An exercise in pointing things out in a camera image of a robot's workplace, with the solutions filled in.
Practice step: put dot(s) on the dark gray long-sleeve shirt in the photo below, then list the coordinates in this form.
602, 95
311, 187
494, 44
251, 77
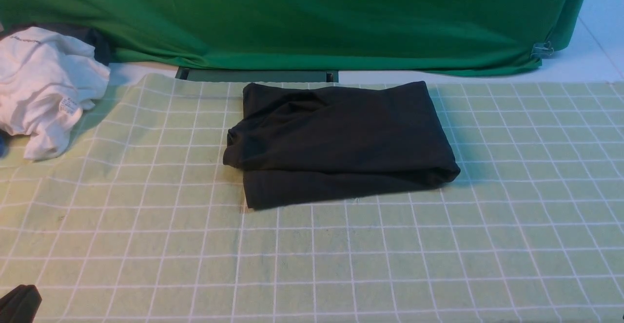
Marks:
299, 146

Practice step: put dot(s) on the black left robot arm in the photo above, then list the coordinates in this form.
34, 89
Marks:
20, 305

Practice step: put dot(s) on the dark garment under white shirt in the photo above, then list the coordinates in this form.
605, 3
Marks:
88, 35

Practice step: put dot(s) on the white crumpled shirt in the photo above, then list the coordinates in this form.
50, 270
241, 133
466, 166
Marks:
47, 82

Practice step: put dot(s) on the dark green metal bar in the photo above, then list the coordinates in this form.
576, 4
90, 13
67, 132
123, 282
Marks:
279, 76

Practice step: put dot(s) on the green backdrop cloth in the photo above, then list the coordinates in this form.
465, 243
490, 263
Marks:
454, 37

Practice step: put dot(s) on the silver binder clip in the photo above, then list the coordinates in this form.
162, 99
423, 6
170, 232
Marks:
542, 50

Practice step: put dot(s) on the blue crumpled garment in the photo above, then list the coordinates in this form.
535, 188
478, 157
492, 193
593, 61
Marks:
4, 144

